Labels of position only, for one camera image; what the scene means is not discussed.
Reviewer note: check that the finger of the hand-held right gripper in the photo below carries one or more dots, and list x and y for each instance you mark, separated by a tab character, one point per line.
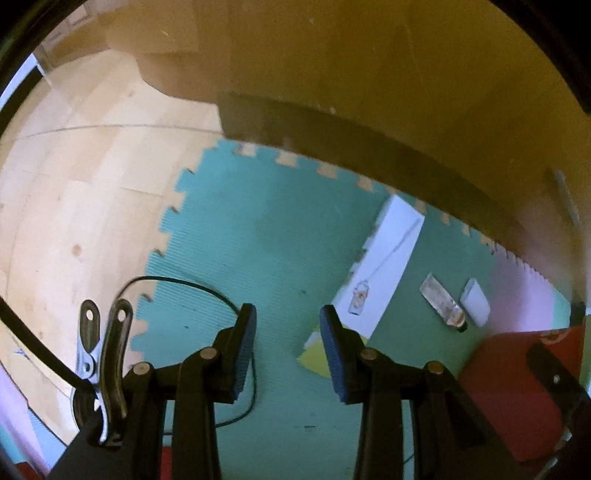
556	379

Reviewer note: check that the red plastic stool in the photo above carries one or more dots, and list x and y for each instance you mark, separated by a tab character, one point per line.
498	392

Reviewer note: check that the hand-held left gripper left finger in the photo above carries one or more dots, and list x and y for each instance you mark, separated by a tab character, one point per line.
244	350

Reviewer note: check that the green and pink foam mat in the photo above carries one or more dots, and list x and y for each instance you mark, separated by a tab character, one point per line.
277	230

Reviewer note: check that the clear plastic bottle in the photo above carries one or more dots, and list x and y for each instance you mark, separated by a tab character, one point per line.
441	297

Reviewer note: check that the small white box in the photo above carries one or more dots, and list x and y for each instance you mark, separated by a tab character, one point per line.
475	302

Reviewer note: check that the metal spring clamp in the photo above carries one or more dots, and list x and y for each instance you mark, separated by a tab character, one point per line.
113	360

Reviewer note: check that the yellow paper sheet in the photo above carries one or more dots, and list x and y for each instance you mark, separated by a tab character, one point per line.
314	360

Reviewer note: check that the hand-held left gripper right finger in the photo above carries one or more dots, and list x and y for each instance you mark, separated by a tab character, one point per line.
333	360

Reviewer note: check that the light wooden cabinet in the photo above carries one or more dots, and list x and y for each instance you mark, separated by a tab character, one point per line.
369	69

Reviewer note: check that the long white paper box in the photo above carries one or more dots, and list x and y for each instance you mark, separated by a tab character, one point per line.
392	249

